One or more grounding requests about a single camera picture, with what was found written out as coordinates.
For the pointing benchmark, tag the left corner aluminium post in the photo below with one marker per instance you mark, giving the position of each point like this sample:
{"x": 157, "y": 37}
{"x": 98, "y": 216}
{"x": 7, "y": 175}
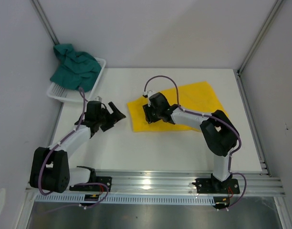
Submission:
{"x": 45, "y": 21}

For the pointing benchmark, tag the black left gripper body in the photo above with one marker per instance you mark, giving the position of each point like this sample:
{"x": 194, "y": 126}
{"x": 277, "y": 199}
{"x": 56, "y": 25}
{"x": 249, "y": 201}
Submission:
{"x": 105, "y": 116}

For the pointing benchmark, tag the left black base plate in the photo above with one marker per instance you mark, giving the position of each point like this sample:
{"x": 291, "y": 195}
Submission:
{"x": 94, "y": 185}

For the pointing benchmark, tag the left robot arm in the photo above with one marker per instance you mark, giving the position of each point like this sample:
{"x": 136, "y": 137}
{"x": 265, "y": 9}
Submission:
{"x": 50, "y": 171}

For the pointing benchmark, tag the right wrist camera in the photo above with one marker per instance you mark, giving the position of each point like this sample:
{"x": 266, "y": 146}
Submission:
{"x": 147, "y": 94}

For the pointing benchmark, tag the aluminium rail frame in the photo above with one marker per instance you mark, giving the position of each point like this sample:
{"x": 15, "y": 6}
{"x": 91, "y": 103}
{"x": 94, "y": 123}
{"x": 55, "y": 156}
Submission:
{"x": 180, "y": 183}

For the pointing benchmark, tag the corner aluminium post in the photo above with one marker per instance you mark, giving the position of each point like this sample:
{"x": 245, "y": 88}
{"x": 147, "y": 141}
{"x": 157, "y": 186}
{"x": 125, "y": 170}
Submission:
{"x": 273, "y": 13}
{"x": 45, "y": 21}

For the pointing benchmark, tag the green shorts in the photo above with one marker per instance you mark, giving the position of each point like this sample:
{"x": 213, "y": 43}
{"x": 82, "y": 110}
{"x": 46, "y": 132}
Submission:
{"x": 76, "y": 69}

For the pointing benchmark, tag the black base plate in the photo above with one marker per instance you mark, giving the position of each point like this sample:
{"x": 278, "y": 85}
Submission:
{"x": 212, "y": 186}
{"x": 94, "y": 185}

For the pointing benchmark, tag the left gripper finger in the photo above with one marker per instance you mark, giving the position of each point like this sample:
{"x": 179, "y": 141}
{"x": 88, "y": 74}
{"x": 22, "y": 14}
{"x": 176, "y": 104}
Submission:
{"x": 116, "y": 115}
{"x": 107, "y": 124}

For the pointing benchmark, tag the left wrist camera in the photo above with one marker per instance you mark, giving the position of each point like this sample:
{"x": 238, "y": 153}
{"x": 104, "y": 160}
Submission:
{"x": 98, "y": 98}

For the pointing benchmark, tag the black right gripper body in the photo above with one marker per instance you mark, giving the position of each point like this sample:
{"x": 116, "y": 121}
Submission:
{"x": 152, "y": 115}

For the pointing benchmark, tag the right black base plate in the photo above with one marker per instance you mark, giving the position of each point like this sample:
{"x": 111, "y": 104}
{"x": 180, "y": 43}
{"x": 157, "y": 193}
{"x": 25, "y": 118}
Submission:
{"x": 212, "y": 186}

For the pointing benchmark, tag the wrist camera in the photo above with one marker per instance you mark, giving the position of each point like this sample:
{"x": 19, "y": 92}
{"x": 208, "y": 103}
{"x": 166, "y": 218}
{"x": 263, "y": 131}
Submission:
{"x": 147, "y": 94}
{"x": 98, "y": 98}

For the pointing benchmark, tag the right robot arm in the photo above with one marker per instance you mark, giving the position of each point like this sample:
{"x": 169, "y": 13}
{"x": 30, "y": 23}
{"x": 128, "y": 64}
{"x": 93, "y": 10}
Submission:
{"x": 221, "y": 137}

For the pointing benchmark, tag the white slotted cable duct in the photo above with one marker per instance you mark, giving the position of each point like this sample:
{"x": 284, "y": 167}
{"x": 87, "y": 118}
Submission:
{"x": 128, "y": 199}

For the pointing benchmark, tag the right corner aluminium post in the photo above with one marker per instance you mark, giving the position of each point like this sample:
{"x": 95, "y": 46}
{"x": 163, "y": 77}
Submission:
{"x": 273, "y": 13}

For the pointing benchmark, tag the yellow shorts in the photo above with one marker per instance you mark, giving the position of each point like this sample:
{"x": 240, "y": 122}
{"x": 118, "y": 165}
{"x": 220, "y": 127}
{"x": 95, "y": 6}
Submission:
{"x": 197, "y": 96}

